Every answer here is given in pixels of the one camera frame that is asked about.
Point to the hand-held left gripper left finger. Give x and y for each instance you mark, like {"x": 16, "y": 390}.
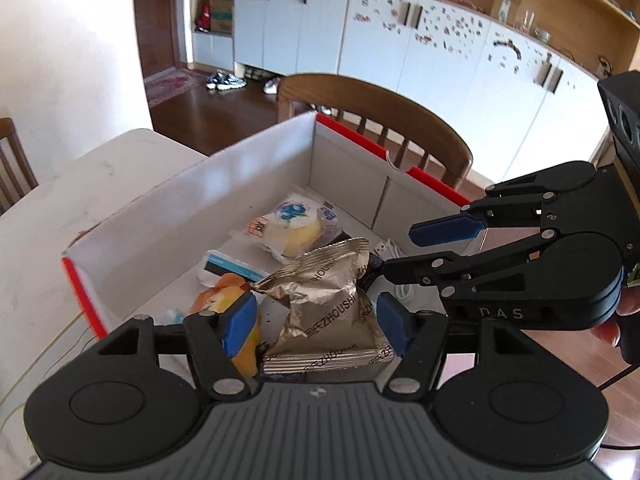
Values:
{"x": 240, "y": 322}

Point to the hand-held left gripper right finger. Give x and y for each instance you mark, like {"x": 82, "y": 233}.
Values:
{"x": 395, "y": 322}

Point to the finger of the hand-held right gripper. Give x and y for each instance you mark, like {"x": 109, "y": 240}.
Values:
{"x": 445, "y": 230}
{"x": 450, "y": 270}

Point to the white sausage snack pouch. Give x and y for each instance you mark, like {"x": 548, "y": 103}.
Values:
{"x": 225, "y": 265}

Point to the silver foil snack packet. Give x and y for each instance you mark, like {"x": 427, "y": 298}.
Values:
{"x": 320, "y": 300}

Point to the clear bread packet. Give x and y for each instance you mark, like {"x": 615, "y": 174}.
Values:
{"x": 300, "y": 225}

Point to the red cardboard box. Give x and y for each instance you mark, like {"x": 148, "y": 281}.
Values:
{"x": 250, "y": 170}

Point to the person's right hand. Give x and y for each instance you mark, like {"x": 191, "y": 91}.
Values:
{"x": 631, "y": 302}

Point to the grey-blue cabinet with stickers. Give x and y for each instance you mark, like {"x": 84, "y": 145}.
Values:
{"x": 450, "y": 70}

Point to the brown wooden chair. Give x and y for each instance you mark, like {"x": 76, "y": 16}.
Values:
{"x": 12, "y": 160}
{"x": 350, "y": 92}

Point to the white shoe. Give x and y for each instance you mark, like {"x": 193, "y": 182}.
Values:
{"x": 271, "y": 86}

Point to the clear drinking glass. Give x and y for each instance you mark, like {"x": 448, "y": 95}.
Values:
{"x": 528, "y": 20}

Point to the small green and white box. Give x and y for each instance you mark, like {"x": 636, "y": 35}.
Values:
{"x": 506, "y": 10}

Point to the black and white sneakers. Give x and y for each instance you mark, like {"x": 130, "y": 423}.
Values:
{"x": 225, "y": 81}

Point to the red patterned rug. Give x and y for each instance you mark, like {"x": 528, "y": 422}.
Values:
{"x": 172, "y": 87}

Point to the plain grey-blue cabinet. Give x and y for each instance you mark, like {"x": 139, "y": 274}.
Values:
{"x": 290, "y": 25}

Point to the low grey-blue cabinet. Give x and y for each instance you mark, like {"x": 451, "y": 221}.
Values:
{"x": 212, "y": 50}

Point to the brown cardboard box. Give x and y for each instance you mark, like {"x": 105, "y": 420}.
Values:
{"x": 221, "y": 10}

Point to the wooden door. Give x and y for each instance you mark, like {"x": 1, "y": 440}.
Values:
{"x": 165, "y": 15}

